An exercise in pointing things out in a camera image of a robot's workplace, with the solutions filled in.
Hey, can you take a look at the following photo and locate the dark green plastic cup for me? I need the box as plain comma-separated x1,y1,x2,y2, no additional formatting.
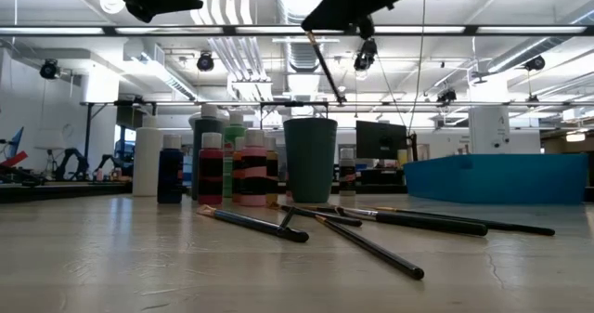
282,117,339,205

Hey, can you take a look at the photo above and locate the brown paint bottle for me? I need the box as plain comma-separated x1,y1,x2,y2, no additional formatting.
338,148,357,197

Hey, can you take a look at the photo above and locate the magenta paint bottle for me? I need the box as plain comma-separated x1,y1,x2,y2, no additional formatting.
198,132,226,206

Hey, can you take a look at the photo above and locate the blue paint bottle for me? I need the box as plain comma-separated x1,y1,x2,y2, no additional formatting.
156,134,185,205

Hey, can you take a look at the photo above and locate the wide black paintbrush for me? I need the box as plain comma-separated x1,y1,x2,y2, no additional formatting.
196,203,311,244

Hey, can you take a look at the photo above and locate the teal plastic bin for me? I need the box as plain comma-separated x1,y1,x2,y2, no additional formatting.
402,152,589,206

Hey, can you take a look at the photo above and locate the black paintbrush gold ferrule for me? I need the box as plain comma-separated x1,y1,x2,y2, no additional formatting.
373,205,557,237

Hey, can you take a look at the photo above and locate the large dark grey paint bottle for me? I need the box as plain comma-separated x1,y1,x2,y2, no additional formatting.
191,103,226,202

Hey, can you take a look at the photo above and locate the large green paint bottle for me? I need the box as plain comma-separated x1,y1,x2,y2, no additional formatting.
222,111,248,199

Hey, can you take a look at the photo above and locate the yellow paint bottle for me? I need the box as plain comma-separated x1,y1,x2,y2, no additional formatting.
264,136,279,207

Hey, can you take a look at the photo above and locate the pink paint bottle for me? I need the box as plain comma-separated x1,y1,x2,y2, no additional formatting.
239,130,268,207

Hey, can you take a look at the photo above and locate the black ceiling spotlight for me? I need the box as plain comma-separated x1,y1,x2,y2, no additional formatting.
196,51,215,72
523,54,547,72
435,87,458,105
39,58,60,81

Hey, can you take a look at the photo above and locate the black background monitor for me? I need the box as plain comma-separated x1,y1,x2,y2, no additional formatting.
355,120,408,162

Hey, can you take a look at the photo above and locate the black overhead crossbar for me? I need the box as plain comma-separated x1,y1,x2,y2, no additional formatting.
0,23,594,37

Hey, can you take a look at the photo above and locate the tall white plastic bottle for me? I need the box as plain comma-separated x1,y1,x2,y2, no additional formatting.
132,115,163,197

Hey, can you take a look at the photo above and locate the white round column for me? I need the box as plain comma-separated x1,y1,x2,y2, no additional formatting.
468,105,511,155

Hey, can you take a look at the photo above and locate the blue panel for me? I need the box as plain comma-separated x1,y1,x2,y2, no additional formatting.
6,126,25,160

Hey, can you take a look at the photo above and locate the dark neighbouring table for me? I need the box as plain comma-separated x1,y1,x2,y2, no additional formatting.
0,180,134,204

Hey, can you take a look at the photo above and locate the red bar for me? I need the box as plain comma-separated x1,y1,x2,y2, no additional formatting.
0,150,29,169

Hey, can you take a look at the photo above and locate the black overhead camera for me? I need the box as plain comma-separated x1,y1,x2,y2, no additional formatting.
353,15,379,72

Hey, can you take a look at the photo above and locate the thin hanging cable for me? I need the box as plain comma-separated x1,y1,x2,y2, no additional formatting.
376,55,409,129
406,0,428,136

